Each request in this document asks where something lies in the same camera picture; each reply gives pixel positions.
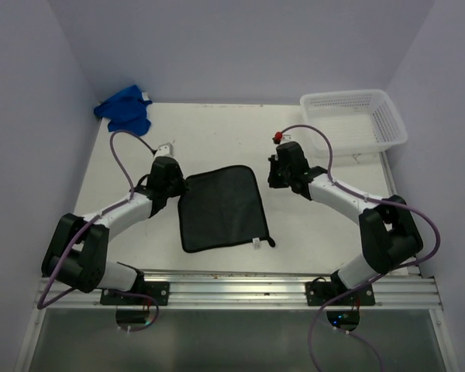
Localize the black purple microfiber towel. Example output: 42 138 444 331
177 165 276 253

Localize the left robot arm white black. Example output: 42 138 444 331
41 156 186 305

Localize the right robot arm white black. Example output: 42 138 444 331
267 141 423 305

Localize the blue crumpled towel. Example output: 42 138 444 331
93 84 153 136

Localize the white plastic perforated basket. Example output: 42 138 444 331
300 89 408 157

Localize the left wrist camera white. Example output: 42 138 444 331
154 143 174 158

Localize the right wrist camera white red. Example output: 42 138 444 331
272 132 292 146

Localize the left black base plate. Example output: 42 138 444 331
99 281 170 306

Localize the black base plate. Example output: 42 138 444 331
99 281 170 306
305 277 376 306

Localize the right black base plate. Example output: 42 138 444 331
305 277 376 306

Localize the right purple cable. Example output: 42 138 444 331
278 122 442 372

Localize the purple cable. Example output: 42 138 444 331
278 122 442 372
36 129 160 332

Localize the aluminium mounting rail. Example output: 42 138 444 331
33 270 445 311

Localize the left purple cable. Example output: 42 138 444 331
36 129 160 332

